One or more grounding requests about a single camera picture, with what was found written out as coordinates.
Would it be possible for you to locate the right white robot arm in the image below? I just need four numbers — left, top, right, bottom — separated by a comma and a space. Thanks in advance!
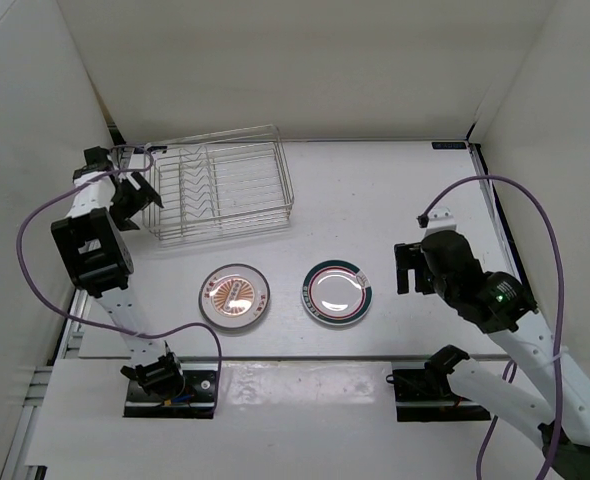
394, 230, 590, 479

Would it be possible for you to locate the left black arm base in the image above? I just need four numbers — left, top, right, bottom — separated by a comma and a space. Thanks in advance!
122, 363, 219, 420

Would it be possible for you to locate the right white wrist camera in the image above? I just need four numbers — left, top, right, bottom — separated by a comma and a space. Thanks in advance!
417, 207, 457, 237

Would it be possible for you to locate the green rimmed plate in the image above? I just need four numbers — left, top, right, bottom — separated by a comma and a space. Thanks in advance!
300, 259, 373, 328

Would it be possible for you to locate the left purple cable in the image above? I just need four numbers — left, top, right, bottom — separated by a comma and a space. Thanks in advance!
15, 144, 223, 416

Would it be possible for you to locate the wire dish rack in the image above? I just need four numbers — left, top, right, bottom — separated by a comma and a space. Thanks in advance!
142, 125, 294, 246

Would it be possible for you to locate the orange sunburst plate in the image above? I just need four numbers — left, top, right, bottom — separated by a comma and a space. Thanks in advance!
199, 275, 270, 331
198, 263, 271, 332

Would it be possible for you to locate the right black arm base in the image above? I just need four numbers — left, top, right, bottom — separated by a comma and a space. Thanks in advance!
385, 368, 491, 423

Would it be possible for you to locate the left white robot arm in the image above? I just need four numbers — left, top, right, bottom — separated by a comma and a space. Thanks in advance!
51, 146, 185, 400

